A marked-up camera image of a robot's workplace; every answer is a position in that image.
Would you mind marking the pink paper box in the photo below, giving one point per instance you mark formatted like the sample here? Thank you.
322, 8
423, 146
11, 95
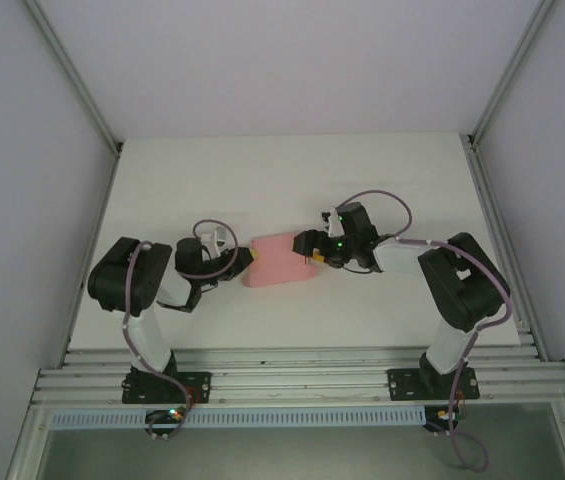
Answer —
277, 260

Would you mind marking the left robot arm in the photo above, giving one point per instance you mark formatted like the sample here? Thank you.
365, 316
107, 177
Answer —
127, 280

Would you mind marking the grey lower panel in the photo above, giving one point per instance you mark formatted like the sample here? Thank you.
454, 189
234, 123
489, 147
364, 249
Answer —
287, 455

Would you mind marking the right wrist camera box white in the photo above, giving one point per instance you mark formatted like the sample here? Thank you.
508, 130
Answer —
333, 222

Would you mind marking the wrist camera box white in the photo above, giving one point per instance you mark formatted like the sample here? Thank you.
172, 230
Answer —
217, 237
333, 222

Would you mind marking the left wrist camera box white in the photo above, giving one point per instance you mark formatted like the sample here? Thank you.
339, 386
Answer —
217, 237

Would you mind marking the aluminium side rail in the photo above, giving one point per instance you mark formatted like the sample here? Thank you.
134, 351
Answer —
479, 175
98, 225

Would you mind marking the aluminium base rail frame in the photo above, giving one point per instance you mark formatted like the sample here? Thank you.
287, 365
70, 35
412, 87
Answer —
302, 380

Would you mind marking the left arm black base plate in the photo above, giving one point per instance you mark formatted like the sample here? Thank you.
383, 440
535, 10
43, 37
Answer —
197, 387

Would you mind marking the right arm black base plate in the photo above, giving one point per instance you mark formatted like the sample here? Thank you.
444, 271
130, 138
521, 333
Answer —
402, 385

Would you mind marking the aluminium corner post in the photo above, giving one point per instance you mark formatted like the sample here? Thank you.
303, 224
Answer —
77, 85
507, 75

